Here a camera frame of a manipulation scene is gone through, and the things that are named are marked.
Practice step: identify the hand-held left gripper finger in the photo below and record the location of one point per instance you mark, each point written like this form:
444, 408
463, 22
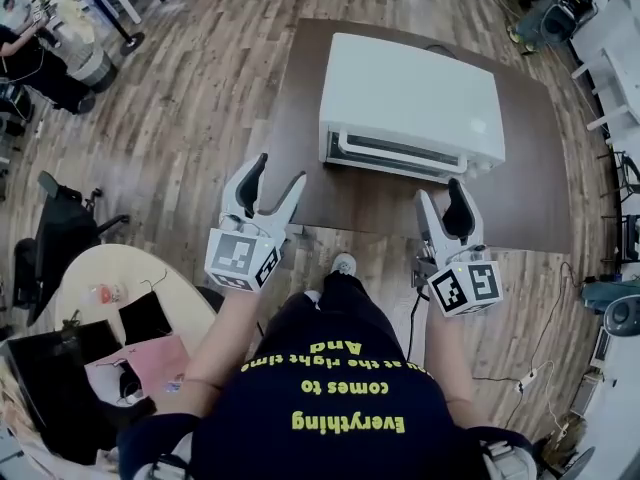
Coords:
235, 195
287, 203

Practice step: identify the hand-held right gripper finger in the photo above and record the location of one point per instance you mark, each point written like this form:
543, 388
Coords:
472, 228
430, 223

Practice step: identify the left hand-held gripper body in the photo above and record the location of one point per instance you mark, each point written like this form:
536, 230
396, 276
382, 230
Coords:
235, 253

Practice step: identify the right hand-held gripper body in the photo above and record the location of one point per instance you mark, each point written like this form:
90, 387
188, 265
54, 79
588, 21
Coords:
465, 283

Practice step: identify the glass toaster oven door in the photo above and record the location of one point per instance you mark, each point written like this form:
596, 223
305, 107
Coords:
395, 155

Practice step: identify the white toaster oven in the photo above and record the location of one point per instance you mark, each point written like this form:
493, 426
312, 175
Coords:
410, 88

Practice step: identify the person's left forearm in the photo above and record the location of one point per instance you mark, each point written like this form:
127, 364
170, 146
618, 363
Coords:
225, 338

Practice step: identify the person's right forearm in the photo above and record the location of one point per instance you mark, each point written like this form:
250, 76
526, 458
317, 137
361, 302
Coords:
450, 348

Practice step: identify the grey table clamp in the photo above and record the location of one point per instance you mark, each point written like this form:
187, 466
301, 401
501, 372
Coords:
424, 268

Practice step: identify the person's white shoe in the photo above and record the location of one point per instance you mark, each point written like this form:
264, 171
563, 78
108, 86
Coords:
344, 262

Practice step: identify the black cloth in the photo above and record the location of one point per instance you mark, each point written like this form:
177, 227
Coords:
142, 318

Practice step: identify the white power strip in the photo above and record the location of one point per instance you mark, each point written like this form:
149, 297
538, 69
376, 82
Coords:
527, 381

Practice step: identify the person's dark trousers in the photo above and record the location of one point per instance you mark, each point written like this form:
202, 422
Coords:
340, 313

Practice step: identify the pink paper sheet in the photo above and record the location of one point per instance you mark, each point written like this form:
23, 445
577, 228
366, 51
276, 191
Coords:
160, 360

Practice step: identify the clear bag with red item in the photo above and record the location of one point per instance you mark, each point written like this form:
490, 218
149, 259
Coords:
106, 294

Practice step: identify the round beige table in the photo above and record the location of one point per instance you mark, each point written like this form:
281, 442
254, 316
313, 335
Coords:
100, 273

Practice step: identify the blue grey round device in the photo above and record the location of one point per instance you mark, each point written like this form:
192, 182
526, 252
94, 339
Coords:
617, 305

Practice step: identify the black office chair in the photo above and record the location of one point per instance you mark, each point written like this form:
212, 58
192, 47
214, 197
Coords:
60, 233

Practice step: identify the grey round bin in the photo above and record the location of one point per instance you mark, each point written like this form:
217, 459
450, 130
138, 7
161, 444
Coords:
92, 68

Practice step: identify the white side table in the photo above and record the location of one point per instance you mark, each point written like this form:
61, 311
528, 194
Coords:
612, 83

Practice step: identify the person's dark printed shirt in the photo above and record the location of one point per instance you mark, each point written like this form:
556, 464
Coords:
325, 443

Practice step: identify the black bag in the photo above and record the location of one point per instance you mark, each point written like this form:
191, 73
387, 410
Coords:
55, 383

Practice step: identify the black stanchion post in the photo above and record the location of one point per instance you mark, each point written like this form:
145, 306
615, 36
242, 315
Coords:
112, 20

